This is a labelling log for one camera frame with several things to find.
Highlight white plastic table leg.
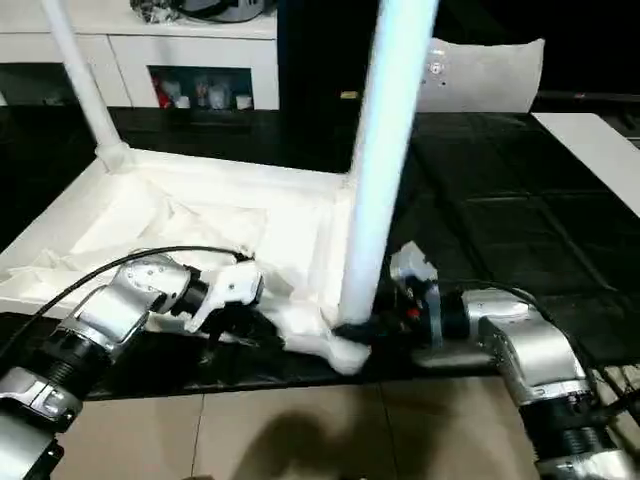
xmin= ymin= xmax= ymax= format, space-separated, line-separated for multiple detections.
xmin=338 ymin=0 xmax=441 ymax=326
xmin=40 ymin=0 xmax=134 ymax=174

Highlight white plastic table top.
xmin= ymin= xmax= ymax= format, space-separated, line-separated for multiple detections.
xmin=0 ymin=147 xmax=372 ymax=376

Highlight black mat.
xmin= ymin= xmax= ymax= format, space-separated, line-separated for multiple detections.
xmin=0 ymin=105 xmax=640 ymax=401

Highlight white flat board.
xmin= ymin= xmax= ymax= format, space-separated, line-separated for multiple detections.
xmin=530 ymin=112 xmax=640 ymax=216

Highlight grey pillow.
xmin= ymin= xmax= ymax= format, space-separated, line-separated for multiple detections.
xmin=414 ymin=37 xmax=546 ymax=114

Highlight black cabinet with gold label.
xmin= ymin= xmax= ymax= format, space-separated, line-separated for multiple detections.
xmin=277 ymin=0 xmax=421 ymax=171

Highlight crumpled patterned bag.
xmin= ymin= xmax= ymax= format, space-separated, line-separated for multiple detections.
xmin=129 ymin=0 xmax=181 ymax=25

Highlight white sideboard with glass doors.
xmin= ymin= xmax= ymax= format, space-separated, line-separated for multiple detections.
xmin=0 ymin=0 xmax=280 ymax=110

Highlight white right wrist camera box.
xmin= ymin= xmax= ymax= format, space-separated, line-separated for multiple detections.
xmin=390 ymin=241 xmax=444 ymax=349

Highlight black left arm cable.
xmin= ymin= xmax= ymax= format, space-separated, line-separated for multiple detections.
xmin=0 ymin=245 xmax=254 ymax=346

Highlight grey bag with black strap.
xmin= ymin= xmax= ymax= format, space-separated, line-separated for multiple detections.
xmin=177 ymin=0 xmax=271 ymax=24

